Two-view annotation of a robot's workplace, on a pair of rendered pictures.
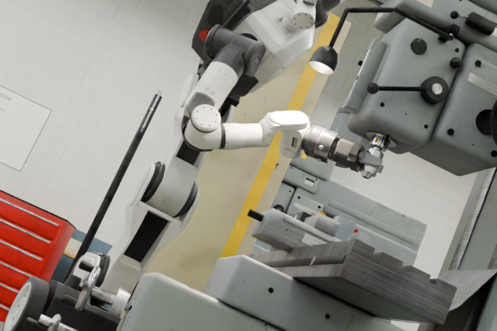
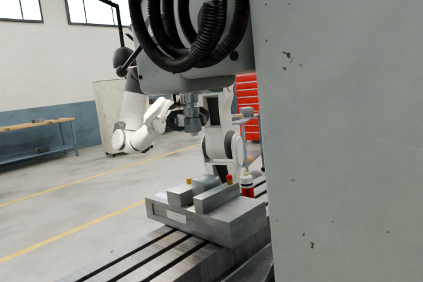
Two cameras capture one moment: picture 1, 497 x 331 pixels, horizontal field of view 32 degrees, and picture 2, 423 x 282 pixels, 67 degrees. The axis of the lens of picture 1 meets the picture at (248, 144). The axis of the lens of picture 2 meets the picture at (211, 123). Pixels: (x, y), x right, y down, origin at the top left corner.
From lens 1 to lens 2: 2.10 m
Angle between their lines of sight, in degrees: 54
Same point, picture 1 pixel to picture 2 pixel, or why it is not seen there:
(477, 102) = (191, 6)
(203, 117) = (114, 141)
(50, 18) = not seen: outside the picture
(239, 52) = (129, 76)
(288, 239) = (160, 219)
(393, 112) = (149, 78)
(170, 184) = (210, 146)
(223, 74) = (124, 99)
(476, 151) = (216, 67)
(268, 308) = not seen: outside the picture
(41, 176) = not seen: hidden behind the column
